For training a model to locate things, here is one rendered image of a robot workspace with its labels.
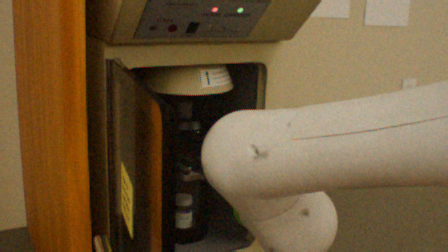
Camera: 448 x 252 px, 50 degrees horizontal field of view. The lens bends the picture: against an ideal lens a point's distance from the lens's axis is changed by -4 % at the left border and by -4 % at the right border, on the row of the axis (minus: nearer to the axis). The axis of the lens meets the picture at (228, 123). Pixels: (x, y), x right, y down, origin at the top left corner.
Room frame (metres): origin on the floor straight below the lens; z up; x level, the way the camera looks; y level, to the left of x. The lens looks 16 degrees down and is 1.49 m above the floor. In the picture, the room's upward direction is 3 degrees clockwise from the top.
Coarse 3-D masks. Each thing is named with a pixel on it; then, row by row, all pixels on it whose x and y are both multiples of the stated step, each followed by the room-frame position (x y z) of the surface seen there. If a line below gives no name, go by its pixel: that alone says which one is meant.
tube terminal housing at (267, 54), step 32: (96, 0) 0.74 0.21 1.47; (96, 32) 0.74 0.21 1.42; (96, 64) 0.74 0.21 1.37; (128, 64) 0.73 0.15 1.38; (160, 64) 0.75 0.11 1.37; (96, 96) 0.75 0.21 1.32; (96, 128) 0.75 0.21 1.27; (96, 160) 0.75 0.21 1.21; (96, 192) 0.76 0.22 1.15; (96, 224) 0.77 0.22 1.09
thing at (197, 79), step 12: (144, 72) 0.85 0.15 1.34; (156, 72) 0.83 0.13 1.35; (168, 72) 0.82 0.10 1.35; (180, 72) 0.81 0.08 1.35; (192, 72) 0.82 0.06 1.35; (204, 72) 0.82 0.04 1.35; (216, 72) 0.84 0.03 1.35; (228, 72) 0.88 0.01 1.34; (156, 84) 0.81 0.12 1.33; (168, 84) 0.81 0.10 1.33; (180, 84) 0.80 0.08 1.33; (192, 84) 0.81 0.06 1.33; (204, 84) 0.81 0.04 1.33; (216, 84) 0.83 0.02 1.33; (228, 84) 0.86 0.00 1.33
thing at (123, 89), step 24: (120, 72) 0.61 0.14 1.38; (120, 96) 0.61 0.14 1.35; (144, 96) 0.48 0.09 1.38; (120, 120) 0.62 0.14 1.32; (144, 120) 0.48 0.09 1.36; (168, 120) 0.42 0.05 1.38; (120, 144) 0.62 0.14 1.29; (144, 144) 0.48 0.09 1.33; (168, 144) 0.42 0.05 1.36; (120, 168) 0.62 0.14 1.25; (144, 168) 0.48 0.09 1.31; (168, 168) 0.42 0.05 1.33; (120, 192) 0.63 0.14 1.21; (144, 192) 0.48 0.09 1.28; (168, 192) 0.42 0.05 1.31; (120, 216) 0.63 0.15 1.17; (144, 216) 0.48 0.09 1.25; (168, 216) 0.42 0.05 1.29; (120, 240) 0.64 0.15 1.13; (144, 240) 0.48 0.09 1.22; (168, 240) 0.42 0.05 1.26
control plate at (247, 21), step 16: (160, 0) 0.66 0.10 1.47; (176, 0) 0.67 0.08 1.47; (192, 0) 0.68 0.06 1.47; (208, 0) 0.69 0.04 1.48; (224, 0) 0.70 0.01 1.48; (240, 0) 0.72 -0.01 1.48; (144, 16) 0.67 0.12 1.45; (160, 16) 0.68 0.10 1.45; (176, 16) 0.69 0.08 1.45; (192, 16) 0.71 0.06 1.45; (208, 16) 0.72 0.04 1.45; (224, 16) 0.73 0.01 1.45; (240, 16) 0.75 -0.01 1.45; (256, 16) 0.76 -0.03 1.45; (144, 32) 0.69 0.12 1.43; (160, 32) 0.71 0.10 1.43; (176, 32) 0.72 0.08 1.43; (208, 32) 0.75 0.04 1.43; (224, 32) 0.76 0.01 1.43; (240, 32) 0.78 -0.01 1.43
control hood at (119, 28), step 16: (112, 0) 0.67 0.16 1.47; (128, 0) 0.64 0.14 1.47; (144, 0) 0.65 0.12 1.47; (256, 0) 0.73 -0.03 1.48; (272, 0) 0.74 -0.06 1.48; (288, 0) 0.76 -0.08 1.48; (304, 0) 0.77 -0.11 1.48; (320, 0) 0.79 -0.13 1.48; (112, 16) 0.67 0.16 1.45; (128, 16) 0.66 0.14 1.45; (272, 16) 0.78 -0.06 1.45; (288, 16) 0.79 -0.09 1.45; (304, 16) 0.81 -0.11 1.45; (112, 32) 0.68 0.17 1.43; (128, 32) 0.68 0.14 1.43; (256, 32) 0.79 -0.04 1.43; (272, 32) 0.81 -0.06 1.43; (288, 32) 0.83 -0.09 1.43
